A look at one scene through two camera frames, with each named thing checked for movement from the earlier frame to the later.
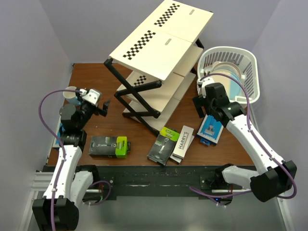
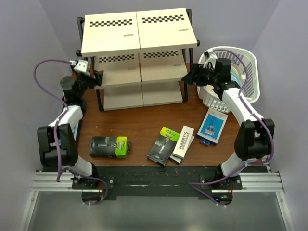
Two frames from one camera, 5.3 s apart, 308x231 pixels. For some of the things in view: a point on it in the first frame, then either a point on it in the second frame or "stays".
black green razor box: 109,147 stays
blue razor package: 210,131 stays
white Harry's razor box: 183,145 stays
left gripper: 97,110 to 98,76
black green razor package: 163,145 stays
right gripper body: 200,101 to 205,76
